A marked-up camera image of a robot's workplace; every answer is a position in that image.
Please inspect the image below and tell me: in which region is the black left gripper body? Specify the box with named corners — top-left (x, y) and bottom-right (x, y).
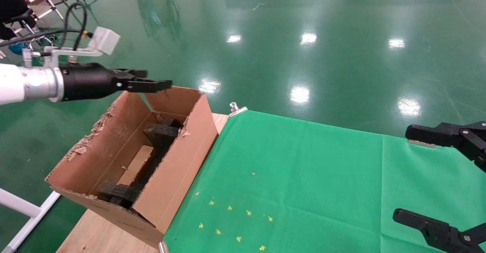
top-left (59, 63), bottom-right (128, 102)

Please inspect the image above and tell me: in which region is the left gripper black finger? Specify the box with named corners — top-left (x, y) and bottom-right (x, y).
top-left (112, 69), bottom-right (148, 80)
top-left (116, 79), bottom-right (173, 93)

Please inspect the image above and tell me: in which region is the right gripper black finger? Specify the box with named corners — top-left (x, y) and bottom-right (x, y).
top-left (392, 209), bottom-right (486, 253)
top-left (405, 122), bottom-right (486, 172)

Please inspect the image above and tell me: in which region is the small taped cardboard box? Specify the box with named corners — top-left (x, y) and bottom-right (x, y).
top-left (117, 145), bottom-right (157, 186)

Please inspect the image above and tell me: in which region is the large open cardboard carton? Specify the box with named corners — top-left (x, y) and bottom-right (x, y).
top-left (45, 86), bottom-right (220, 249)

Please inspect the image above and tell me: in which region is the black stool with chrome base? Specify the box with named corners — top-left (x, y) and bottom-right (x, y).
top-left (4, 8), bottom-right (59, 56)

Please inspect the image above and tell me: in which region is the green table cloth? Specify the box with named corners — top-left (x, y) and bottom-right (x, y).
top-left (163, 110), bottom-right (486, 253)

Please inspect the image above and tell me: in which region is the person in black clothes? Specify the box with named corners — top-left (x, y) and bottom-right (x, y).
top-left (0, 0), bottom-right (33, 54)

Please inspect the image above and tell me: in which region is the black cable with yellow tag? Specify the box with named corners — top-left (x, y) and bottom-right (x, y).
top-left (0, 2), bottom-right (93, 50)

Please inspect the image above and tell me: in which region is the white tube frame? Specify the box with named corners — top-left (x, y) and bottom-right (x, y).
top-left (0, 188), bottom-right (61, 253)

